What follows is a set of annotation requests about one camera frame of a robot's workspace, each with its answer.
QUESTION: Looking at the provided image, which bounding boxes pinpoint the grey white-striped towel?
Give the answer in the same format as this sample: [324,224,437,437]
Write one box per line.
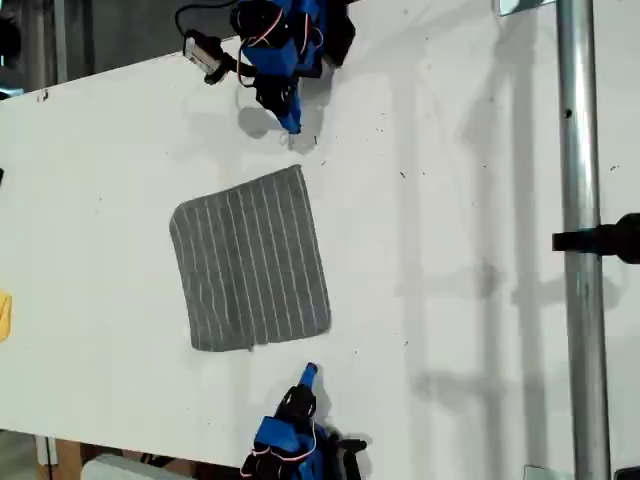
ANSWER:
[168,163,333,353]

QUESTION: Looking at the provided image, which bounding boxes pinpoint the white box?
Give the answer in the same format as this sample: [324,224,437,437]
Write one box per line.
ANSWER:
[81,453,171,480]

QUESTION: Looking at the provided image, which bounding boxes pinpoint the tan wooden board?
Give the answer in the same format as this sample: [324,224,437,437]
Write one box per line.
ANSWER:
[49,440,84,480]

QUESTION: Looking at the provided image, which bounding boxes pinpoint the yellow object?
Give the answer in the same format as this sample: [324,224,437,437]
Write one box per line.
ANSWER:
[0,291,14,344]

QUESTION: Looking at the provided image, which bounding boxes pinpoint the black clamp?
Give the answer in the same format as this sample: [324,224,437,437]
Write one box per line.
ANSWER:
[551,212,640,266]

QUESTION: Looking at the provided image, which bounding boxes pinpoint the black camera stalk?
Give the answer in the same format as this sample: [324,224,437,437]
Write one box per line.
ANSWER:
[203,52,242,86]

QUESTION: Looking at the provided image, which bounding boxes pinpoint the black camera cable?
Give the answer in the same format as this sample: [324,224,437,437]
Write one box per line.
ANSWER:
[173,0,241,39]

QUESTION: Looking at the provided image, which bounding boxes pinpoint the steel post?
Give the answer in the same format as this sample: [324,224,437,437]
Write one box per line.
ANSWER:
[554,0,612,480]

